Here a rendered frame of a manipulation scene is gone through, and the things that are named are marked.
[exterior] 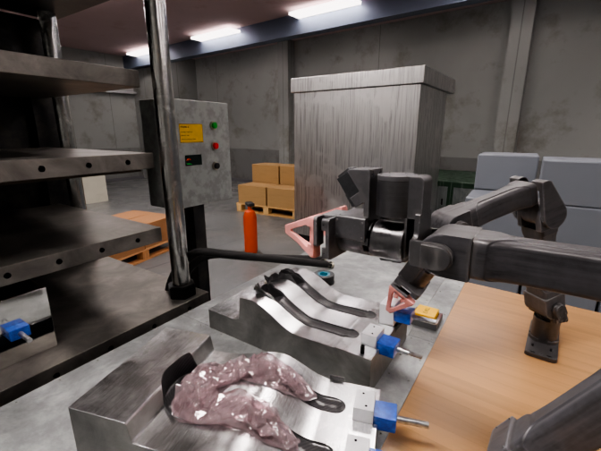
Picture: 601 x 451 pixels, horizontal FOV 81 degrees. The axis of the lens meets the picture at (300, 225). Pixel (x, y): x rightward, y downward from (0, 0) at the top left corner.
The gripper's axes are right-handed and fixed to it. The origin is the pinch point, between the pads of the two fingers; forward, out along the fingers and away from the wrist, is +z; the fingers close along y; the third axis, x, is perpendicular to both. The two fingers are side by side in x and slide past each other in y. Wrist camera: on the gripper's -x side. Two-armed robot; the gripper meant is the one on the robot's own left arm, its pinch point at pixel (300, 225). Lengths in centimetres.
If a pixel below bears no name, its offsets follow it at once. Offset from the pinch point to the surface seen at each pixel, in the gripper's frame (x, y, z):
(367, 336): 28.6, -16.5, -5.6
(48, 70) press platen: -33, 9, 73
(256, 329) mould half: 33.6, -10.4, 23.2
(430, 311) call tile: 36, -51, -10
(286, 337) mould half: 32.7, -11.0, 13.3
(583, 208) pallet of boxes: 29, -210, -48
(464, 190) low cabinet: 58, -455, 68
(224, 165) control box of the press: -4, -53, 80
